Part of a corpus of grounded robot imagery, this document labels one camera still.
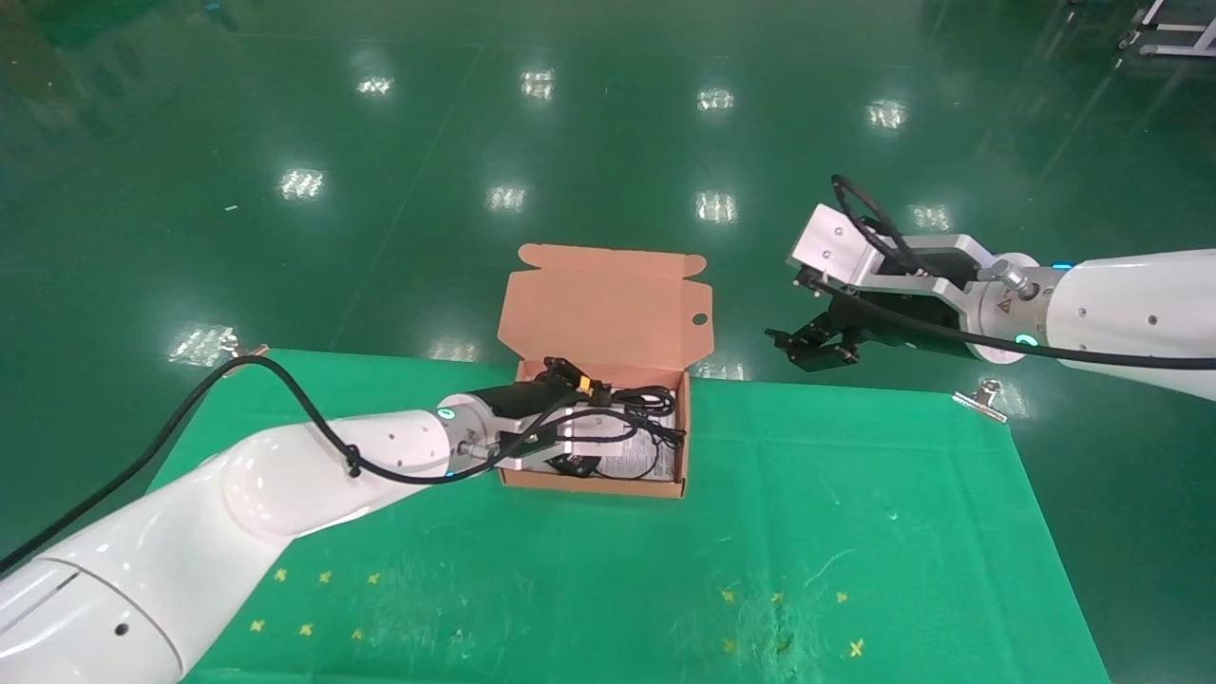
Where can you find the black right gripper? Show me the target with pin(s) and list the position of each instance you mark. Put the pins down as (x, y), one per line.
(893, 334)

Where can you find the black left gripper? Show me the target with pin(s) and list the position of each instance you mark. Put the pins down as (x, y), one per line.
(518, 404)

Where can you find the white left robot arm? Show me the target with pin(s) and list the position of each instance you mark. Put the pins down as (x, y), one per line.
(285, 484)

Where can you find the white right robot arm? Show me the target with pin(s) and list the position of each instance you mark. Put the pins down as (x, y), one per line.
(1140, 313)

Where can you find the brown cardboard box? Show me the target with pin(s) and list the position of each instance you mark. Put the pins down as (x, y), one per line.
(608, 313)

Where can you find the white printed leaflet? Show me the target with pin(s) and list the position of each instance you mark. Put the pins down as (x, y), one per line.
(622, 465)

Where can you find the metal cloth clip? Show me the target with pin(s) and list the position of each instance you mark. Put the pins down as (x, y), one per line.
(247, 353)
(983, 401)

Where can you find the green table cloth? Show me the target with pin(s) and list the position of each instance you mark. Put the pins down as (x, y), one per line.
(807, 532)

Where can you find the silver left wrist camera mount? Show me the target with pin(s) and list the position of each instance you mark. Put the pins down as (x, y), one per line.
(584, 439)

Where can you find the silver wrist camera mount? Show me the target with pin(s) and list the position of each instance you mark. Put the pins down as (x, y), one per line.
(584, 439)
(836, 242)

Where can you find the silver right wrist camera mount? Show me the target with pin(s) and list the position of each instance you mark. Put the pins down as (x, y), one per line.
(836, 242)

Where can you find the white table frame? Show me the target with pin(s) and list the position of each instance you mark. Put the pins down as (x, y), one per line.
(1173, 28)

